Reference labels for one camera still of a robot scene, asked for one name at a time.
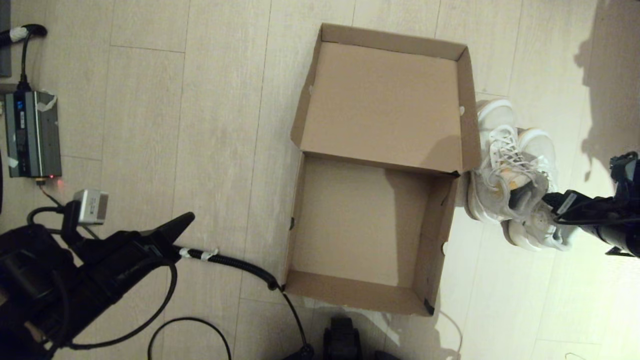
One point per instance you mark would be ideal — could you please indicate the dark grey strip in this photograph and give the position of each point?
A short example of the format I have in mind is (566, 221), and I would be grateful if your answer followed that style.
(4, 40)

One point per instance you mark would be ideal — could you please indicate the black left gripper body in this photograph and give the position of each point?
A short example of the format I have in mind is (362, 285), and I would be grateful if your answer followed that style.
(125, 255)

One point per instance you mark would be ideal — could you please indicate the brown cardboard shoe box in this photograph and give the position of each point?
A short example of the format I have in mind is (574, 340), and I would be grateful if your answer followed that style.
(380, 110)

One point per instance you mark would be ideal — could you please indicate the grey power supply unit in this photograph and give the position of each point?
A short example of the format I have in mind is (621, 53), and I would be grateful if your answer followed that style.
(32, 135)

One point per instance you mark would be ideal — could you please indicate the white lace-up sneaker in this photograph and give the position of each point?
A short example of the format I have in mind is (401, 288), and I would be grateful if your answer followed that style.
(495, 150)
(542, 150)

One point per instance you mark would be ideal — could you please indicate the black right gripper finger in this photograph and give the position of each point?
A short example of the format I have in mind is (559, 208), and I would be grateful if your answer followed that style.
(529, 200)

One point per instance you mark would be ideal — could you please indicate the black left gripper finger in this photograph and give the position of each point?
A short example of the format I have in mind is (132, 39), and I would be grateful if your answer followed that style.
(172, 232)

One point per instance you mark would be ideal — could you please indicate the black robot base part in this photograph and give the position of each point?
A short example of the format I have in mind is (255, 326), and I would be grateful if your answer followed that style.
(342, 342)

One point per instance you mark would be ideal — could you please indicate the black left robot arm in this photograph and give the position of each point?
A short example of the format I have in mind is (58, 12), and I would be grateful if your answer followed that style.
(35, 285)

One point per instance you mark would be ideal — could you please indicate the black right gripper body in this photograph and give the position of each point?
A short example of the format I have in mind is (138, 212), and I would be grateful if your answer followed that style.
(564, 209)

